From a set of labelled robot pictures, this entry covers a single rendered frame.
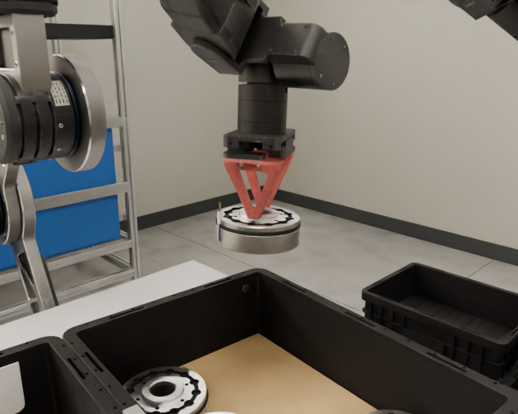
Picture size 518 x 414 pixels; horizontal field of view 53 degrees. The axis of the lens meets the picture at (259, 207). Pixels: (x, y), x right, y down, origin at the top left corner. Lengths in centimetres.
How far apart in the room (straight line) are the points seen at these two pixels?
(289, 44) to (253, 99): 8
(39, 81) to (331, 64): 50
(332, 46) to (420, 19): 305
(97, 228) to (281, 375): 202
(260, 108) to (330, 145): 343
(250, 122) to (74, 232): 206
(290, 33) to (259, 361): 43
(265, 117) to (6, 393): 41
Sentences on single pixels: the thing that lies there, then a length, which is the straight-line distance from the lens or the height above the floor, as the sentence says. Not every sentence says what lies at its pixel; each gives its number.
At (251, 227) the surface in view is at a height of 105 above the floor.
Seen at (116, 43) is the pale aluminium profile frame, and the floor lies 127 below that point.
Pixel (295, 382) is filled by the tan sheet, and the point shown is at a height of 83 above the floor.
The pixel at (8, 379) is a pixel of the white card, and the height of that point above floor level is 90.
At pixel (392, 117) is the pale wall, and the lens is 368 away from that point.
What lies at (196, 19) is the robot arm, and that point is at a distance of 50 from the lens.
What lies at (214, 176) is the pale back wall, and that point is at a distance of 415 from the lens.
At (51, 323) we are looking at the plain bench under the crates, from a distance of 117.
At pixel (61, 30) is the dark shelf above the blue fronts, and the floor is 132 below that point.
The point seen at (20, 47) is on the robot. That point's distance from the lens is 88.
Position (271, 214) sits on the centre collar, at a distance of 62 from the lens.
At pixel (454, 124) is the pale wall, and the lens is 347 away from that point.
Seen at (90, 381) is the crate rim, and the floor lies 93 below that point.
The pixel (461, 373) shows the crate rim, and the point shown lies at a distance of 58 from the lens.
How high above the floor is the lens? 124
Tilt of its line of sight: 17 degrees down
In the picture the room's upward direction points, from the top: straight up
